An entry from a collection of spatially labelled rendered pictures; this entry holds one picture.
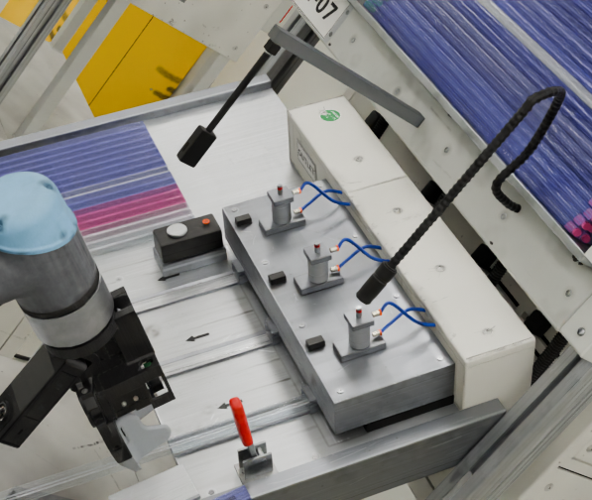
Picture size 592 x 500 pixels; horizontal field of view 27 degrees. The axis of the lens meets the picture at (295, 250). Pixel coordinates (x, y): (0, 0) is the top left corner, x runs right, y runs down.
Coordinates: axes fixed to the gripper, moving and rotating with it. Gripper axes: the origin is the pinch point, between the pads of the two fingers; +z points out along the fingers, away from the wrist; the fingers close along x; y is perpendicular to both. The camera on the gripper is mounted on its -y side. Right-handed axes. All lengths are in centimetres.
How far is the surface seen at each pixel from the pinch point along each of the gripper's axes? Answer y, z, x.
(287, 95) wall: 80, 155, 248
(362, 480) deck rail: 20.6, 7.0, -10.1
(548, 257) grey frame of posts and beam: 47.0, -3.8, -3.2
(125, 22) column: 43, 139, 305
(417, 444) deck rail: 27.1, 5.7, -10.1
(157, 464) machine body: -1, 56, 44
